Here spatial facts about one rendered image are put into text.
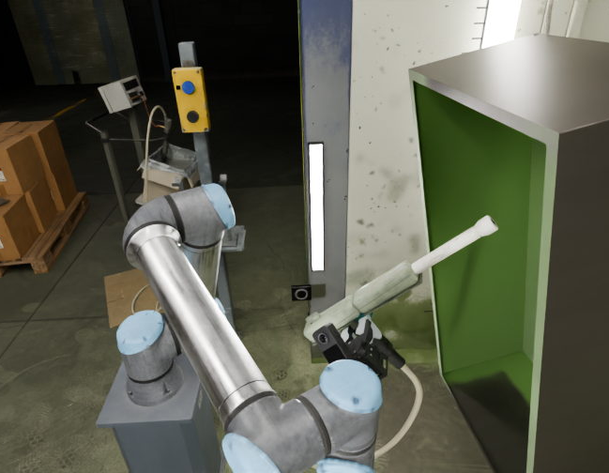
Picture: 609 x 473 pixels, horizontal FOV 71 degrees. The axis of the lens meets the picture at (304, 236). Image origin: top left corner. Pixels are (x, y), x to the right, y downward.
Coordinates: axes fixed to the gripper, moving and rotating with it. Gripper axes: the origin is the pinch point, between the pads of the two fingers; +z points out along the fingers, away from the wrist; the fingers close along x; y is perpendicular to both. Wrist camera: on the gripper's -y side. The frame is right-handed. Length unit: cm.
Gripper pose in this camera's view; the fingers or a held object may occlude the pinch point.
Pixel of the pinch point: (356, 316)
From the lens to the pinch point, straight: 99.5
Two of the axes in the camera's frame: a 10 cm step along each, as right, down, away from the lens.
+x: 6.6, -5.6, -5.0
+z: 2.0, -5.1, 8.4
